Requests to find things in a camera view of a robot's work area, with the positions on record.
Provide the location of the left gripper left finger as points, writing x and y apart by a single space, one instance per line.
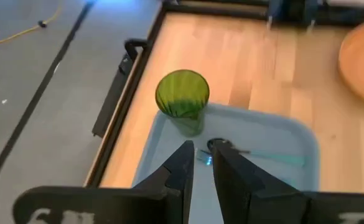
175 180

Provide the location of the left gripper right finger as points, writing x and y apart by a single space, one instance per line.
234 183

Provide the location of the green faceted plastic cup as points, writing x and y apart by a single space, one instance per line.
181 93

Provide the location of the orange round plate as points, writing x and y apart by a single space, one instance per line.
362 62

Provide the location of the light blue plastic tray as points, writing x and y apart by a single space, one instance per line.
262 130

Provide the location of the black metal bracket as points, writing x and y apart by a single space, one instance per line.
110 102

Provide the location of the black table frame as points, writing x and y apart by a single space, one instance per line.
216 8

